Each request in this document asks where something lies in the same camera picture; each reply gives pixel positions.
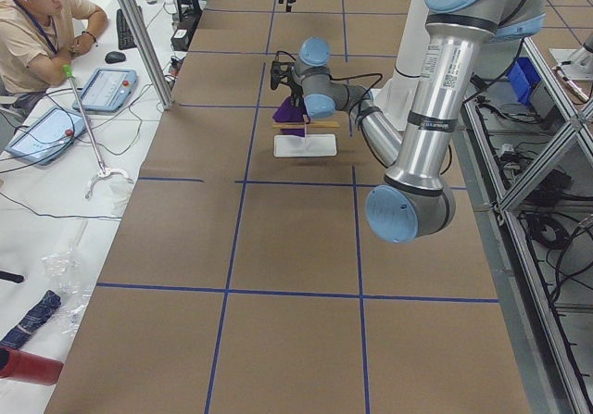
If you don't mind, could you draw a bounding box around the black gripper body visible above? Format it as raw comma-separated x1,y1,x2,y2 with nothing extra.
286,74,304,107

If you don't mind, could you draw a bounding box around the purple towel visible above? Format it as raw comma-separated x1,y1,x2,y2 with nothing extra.
272,96,307,123

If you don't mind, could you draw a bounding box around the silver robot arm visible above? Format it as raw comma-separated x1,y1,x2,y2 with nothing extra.
286,0,545,243

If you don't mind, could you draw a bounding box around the wooden rack rod front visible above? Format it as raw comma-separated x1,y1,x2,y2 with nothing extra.
272,121,340,130

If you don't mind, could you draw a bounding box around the white towel rack base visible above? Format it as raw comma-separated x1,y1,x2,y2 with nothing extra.
273,134,337,157

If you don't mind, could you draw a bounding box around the black box with label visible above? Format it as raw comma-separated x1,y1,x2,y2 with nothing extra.
170,29,191,52

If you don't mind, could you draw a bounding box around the black keyboard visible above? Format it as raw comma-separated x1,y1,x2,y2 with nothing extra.
116,8,136,50

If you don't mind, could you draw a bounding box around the black computer mouse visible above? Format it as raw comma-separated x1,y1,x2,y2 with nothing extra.
104,51,127,64

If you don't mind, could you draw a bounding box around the far teach pendant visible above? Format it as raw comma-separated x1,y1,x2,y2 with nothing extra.
79,68,138,113

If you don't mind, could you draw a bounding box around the teach pendant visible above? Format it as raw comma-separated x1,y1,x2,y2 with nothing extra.
79,68,138,113
6,107,85,165

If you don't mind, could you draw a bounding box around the reacher grabber stick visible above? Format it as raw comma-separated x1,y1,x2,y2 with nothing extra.
62,64,133,200

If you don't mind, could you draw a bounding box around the blue plastic bin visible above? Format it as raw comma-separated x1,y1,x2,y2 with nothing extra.
506,56,541,106

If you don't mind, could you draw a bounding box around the seated man beige shirt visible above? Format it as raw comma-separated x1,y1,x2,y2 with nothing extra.
1,0,107,115

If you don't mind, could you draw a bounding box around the near teach pendant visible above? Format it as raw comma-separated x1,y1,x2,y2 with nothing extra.
6,107,85,165

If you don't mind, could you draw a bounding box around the clear plastic wrapper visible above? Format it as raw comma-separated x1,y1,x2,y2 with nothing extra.
42,220,95,337

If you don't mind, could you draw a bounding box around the folded dark plaid umbrella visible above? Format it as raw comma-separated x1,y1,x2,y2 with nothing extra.
1,290,61,349

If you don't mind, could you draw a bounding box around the red cylinder bottle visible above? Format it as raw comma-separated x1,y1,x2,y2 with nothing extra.
1,346,64,386

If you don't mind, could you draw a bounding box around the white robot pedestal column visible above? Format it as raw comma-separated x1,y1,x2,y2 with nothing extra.
374,0,429,131

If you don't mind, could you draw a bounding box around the aluminium frame post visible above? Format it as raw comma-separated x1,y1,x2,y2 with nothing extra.
117,0,173,110

